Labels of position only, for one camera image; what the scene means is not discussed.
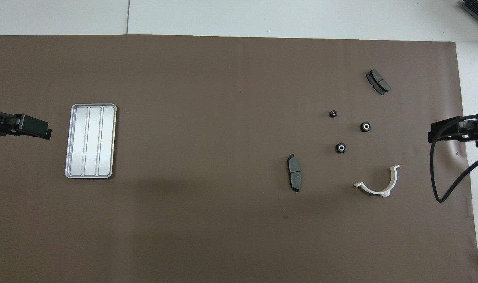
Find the long dark grey brake pad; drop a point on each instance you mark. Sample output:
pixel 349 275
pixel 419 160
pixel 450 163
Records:
pixel 294 173

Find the silver metal ribbed tray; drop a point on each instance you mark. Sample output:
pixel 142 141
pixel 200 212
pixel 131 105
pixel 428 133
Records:
pixel 90 141

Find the short dark grey brake pad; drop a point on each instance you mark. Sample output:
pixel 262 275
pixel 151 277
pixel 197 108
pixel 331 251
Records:
pixel 378 81

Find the brown paper table mat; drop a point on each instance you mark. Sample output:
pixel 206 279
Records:
pixel 223 157

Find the small black bearing gear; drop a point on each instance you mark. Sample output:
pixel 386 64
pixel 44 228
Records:
pixel 333 114

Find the white curved plastic bracket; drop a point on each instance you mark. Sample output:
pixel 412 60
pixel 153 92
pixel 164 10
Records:
pixel 393 181

